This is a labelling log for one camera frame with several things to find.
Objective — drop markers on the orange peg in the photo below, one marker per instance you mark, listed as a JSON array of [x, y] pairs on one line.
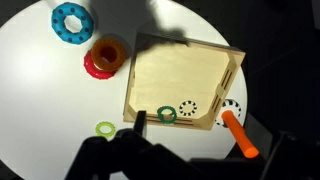
[[246, 146]]

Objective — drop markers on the black white striped base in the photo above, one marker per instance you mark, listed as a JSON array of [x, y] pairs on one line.
[[231, 105]]

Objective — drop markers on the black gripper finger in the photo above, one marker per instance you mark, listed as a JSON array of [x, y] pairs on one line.
[[140, 125]]

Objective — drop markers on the wooden tray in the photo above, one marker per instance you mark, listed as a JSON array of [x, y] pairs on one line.
[[193, 77]]

